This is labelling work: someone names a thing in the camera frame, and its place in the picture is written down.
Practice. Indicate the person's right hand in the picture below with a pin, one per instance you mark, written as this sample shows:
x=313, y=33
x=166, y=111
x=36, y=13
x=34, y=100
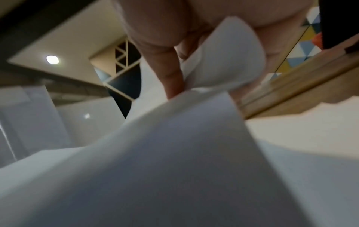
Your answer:
x=168, y=22

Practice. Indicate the pile of white papers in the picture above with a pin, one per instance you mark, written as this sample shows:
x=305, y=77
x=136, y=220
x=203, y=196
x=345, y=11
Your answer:
x=168, y=166

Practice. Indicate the wooden lattice shelf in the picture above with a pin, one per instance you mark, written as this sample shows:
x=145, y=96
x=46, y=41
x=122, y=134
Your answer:
x=126, y=53

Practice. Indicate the round ceiling lamp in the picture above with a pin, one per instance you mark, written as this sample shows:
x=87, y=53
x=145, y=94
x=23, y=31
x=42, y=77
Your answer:
x=52, y=59

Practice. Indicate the colourful triangle patterned backrest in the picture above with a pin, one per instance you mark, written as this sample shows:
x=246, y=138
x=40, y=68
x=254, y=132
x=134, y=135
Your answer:
x=308, y=35

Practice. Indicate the white banner panel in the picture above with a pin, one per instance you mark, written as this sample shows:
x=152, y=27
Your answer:
x=33, y=124

